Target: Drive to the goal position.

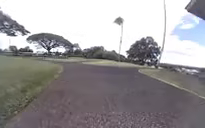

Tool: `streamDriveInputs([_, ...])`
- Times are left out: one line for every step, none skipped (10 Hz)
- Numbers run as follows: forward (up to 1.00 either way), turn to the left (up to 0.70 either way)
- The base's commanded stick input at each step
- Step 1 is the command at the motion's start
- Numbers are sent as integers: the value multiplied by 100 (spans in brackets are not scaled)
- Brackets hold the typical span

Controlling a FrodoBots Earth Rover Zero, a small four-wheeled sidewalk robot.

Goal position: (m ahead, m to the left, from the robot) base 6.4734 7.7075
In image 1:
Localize round dark tree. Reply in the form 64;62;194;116
125;36;162;67

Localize palm tree with leafy crown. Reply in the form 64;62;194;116
113;16;125;63

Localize pale kerb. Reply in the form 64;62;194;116
137;68;205;104

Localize large wide-crowned tree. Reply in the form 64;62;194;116
0;1;32;37

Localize green grass strip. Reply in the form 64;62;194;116
39;56;90;64

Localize dark gravel path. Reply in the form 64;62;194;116
4;59;205;128

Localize dark hedge of bushes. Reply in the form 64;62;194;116
73;45;128;63

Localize green grass lawn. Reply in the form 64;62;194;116
138;67;205;102
0;54;64;118

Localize tall thin palm tree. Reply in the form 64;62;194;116
155;0;167;69

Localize flat umbrella-shaped tree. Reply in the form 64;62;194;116
26;32;75;56

